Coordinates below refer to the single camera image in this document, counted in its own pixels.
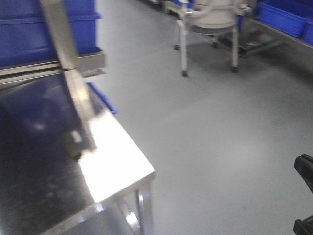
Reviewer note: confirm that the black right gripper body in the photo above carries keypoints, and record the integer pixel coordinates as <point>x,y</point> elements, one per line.
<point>304,166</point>

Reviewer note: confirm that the shelf with blue bins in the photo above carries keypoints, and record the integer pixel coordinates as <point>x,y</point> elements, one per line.
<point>272,23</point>

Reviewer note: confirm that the small blue bin right floor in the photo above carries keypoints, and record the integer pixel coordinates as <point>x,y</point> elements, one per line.
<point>103,97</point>

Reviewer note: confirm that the large blue bin right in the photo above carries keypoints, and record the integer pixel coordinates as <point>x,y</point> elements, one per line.
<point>25,38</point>

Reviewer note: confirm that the stainless steel rack frame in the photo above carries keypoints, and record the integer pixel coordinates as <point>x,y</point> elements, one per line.
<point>64,157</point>

